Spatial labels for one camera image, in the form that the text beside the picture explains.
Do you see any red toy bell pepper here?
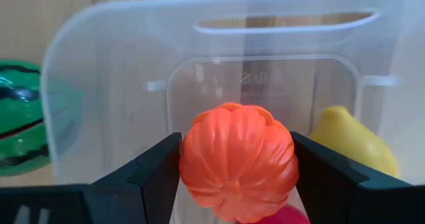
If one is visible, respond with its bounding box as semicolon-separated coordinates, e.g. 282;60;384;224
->
237;203;311;224

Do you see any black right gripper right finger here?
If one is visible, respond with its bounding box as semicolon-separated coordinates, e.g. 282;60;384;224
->
291;131;425;224

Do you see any yellow toy lemon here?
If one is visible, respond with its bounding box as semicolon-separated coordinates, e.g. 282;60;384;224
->
308;106;401;180

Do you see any orange toy tangerine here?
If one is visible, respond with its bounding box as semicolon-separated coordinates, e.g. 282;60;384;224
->
179;101;299;224

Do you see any clear plastic tupperware container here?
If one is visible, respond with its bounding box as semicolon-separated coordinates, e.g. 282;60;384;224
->
39;0;425;224

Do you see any green striped toy watermelon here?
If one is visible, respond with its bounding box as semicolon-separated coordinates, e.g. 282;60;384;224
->
0;59;84;177

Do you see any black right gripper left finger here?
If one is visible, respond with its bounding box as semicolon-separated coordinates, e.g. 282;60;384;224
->
0;132;183;224

